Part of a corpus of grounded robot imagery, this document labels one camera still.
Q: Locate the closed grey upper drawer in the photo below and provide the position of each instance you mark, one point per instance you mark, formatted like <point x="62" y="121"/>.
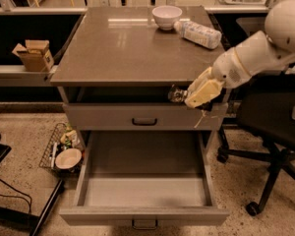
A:
<point x="143" y="116"/>

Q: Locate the black wire basket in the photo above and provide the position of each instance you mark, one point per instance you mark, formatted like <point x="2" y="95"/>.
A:
<point x="52" y="150"/>

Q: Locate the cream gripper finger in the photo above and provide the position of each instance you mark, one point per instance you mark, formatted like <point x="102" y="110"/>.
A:
<point x="200" y="80"/>
<point x="204" y="94"/>

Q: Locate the open cardboard box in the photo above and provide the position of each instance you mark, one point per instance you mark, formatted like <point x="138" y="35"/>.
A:
<point x="35" y="55"/>

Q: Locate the white ceramic bowl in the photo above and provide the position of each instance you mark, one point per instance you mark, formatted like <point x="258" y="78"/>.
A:
<point x="166" y="16"/>

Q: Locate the black stand base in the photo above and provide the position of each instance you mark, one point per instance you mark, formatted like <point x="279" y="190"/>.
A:
<point x="26" y="220"/>

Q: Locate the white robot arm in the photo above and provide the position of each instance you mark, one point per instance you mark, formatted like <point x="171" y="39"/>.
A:
<point x="270" y="50"/>

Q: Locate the black office chair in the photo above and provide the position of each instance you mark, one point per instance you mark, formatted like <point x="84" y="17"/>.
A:
<point x="267" y="111"/>

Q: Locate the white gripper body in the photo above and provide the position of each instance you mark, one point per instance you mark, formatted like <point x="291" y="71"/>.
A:
<point x="227" y="69"/>

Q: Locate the black rxbar chocolate bar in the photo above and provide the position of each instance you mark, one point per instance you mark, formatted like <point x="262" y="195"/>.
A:
<point x="177" y="95"/>

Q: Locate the clear plastic water bottle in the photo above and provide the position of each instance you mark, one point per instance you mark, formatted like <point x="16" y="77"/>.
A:
<point x="199" y="34"/>

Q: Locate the beige bowl in basket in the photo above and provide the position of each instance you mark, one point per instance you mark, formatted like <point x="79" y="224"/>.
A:
<point x="68" y="158"/>

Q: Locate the grey drawer cabinet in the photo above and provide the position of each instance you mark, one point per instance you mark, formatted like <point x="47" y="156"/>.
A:
<point x="119" y="55"/>

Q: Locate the open grey lower drawer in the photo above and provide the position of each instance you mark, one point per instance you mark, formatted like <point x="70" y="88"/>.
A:
<point x="144" y="179"/>

